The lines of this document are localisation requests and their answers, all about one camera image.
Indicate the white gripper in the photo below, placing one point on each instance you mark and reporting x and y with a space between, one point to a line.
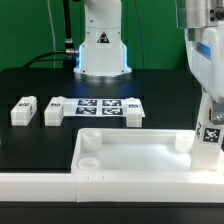
205 54

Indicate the white desk top tray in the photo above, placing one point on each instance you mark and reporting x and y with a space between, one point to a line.
133 150

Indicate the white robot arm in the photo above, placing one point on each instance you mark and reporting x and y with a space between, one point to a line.
103 56

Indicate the white front fence bar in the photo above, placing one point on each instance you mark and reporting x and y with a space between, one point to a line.
154 187

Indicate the white marker sheet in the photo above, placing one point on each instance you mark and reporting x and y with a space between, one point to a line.
98 107

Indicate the black cable vertical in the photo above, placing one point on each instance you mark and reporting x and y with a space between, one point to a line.
69 45

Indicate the black cable horizontal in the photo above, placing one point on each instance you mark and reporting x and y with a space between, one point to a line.
53 56

